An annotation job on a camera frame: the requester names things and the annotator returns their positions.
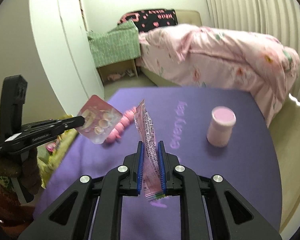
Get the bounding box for pink clear jelly pouch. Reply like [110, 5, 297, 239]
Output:
[76, 95, 123, 144]

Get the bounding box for long pink snack wrapper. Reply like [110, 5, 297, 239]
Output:
[134, 99, 165, 202]

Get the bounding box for orange sleeve forearm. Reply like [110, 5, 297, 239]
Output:
[0, 178, 34, 239]

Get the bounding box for yellow trash bag bin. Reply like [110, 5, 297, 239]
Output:
[37, 128, 78, 189]

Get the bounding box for left hand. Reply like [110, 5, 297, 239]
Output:
[0, 148, 42, 195]

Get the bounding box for pink caterpillar toy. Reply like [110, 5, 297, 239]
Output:
[105, 107, 136, 144]

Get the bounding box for pink cylindrical cup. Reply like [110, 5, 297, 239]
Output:
[206, 106, 236, 147]

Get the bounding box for pink slippers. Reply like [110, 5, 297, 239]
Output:
[107, 69, 135, 82]

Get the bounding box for wooden bedside cabinet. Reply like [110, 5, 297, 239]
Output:
[97, 59, 138, 85]

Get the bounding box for green checked cloth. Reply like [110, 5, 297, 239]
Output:
[87, 20, 141, 68]

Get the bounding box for pink floral duvet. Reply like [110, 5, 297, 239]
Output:
[138, 24, 300, 124]

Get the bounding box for black pink Hello pillow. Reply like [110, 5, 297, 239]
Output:
[117, 8, 178, 33]

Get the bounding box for striped curtain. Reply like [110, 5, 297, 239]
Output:
[207, 0, 300, 50]

